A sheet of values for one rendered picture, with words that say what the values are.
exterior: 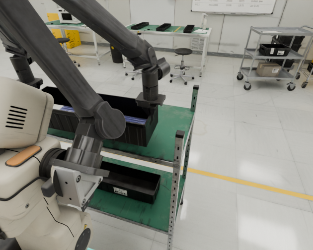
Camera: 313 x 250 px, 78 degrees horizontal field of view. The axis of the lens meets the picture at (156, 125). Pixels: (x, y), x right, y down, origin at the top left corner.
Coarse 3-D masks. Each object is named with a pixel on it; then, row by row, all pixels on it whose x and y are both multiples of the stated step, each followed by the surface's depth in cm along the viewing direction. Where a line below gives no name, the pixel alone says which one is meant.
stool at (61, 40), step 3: (57, 39) 405; (60, 39) 406; (63, 39) 406; (66, 39) 405; (69, 39) 409; (60, 42) 396; (63, 42) 398; (63, 45) 414; (63, 48) 417; (69, 54) 427; (72, 54) 426; (75, 63) 437; (78, 63) 437; (78, 66) 443
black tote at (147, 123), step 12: (60, 96) 97; (108, 96) 88; (120, 96) 86; (120, 108) 90; (132, 108) 88; (156, 108) 82; (60, 120) 81; (72, 120) 79; (156, 120) 86; (132, 132) 74; (144, 132) 72; (144, 144) 76
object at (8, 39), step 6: (0, 24) 59; (0, 30) 61; (6, 30) 62; (0, 36) 65; (6, 36) 65; (12, 36) 66; (6, 42) 69; (12, 42) 68; (18, 42) 69; (12, 48) 74; (18, 48) 72
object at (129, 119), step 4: (56, 108) 91; (60, 108) 91; (64, 108) 91; (68, 108) 91; (72, 108) 91; (124, 116) 86; (128, 120) 83; (132, 120) 83; (136, 120) 83; (140, 120) 83; (144, 120) 83
